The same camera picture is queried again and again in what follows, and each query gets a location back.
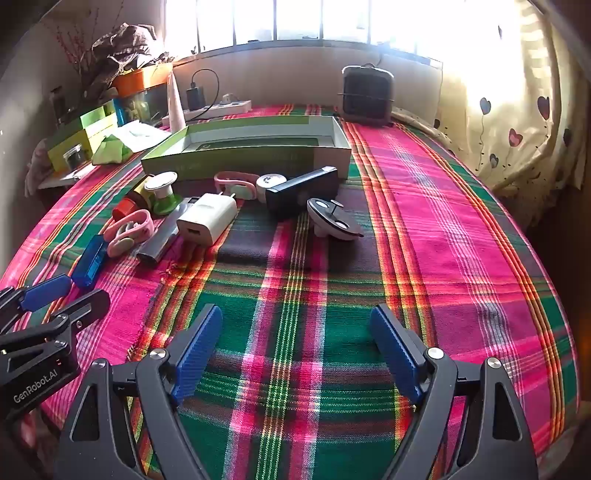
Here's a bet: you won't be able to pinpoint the black rectangular device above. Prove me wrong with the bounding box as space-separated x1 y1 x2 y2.
264 166 340 221

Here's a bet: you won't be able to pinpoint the silver lighter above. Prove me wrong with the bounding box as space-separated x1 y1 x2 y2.
136 196 200 267

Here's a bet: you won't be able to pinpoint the yellow green box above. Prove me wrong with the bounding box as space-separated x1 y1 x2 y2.
46 115 119 174

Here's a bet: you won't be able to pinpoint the white power strip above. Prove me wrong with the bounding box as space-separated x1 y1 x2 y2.
161 99 252 126

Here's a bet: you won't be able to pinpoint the dried red branches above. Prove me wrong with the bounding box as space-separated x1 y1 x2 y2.
46 14 107 93

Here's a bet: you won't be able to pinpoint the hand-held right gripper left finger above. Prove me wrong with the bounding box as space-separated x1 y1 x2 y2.
54 303 223 480

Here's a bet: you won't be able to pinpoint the white wall charger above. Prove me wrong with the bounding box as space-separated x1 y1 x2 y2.
176 193 238 246

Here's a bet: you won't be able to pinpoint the small white round device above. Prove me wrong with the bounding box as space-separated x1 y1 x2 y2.
256 174 289 204

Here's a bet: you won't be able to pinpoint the blue usb device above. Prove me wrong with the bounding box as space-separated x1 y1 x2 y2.
70 234 109 289

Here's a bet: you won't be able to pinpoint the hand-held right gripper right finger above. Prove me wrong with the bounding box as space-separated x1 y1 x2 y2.
369 303 539 480

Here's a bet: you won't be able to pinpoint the white side shelf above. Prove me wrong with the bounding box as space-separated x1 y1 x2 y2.
37 161 98 190

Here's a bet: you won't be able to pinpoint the brown checked cloth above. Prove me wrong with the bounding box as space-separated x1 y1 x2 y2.
91 23 162 75

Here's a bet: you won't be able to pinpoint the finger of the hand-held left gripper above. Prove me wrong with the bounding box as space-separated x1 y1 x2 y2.
0 288 112 356
0 274 73 333

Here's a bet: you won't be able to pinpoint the cream heart print curtain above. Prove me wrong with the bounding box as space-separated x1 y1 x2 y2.
434 0 591 222

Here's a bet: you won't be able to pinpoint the white lotion tube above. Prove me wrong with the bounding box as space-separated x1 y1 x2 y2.
167 74 187 130

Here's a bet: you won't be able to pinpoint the black white oval remote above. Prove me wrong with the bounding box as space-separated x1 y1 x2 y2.
307 198 365 241

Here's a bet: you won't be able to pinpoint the pink plastic clip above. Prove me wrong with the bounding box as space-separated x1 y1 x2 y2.
102 209 154 258
213 171 259 201

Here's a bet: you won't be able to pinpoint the glass fish tank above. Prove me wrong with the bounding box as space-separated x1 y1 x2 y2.
115 85 169 125

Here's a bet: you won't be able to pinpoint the pink green plaid blanket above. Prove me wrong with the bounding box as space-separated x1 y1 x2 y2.
0 104 580 480

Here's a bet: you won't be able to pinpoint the black adapter cable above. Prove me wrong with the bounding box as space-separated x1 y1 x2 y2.
188 69 220 112

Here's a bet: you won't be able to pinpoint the green tissue pack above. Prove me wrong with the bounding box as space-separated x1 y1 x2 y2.
91 136 132 165

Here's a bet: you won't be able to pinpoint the cream printed bedsheet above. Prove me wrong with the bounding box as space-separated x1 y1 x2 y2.
392 108 485 176

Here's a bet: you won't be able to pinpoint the green cardboard box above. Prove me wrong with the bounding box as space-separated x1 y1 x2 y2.
141 115 352 183

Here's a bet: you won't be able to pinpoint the lime green box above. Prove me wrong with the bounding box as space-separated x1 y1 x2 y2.
60 100 117 131

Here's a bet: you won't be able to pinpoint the red-capped brown bottle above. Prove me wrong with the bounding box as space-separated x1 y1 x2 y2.
112 174 160 221

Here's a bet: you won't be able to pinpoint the small clear container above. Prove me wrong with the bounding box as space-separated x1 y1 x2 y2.
62 144 88 169

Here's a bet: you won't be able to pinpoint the grey space heater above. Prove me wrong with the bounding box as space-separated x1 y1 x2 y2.
341 65 395 125

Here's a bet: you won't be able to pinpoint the barred window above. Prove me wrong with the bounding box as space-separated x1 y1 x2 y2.
164 0 444 65

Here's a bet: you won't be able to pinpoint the green white suction holder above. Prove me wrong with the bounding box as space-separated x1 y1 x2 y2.
143 172 183 217

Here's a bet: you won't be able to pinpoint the orange planter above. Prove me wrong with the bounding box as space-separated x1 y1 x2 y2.
112 62 174 97

